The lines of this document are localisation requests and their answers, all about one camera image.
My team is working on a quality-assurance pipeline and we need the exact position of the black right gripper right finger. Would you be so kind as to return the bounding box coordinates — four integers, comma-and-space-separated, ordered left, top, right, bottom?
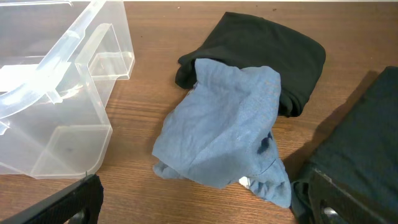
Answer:
308, 169, 389, 224

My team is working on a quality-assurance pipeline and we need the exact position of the black folded garment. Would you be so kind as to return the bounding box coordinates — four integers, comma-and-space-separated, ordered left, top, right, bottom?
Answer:
175, 12, 326, 117

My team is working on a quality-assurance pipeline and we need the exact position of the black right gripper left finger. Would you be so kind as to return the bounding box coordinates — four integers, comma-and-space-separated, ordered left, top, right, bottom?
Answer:
1, 174, 104, 224

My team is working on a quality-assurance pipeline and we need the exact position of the dark green garment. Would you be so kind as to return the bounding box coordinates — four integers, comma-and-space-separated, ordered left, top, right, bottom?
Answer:
290, 66, 397, 223

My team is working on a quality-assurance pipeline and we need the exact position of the light blue crumpled cloth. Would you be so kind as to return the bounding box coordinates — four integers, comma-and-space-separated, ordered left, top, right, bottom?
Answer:
152, 58, 292, 208

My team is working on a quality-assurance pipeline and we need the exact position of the clear plastic storage bin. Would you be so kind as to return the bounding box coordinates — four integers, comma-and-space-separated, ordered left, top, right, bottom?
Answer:
1, 0, 135, 179

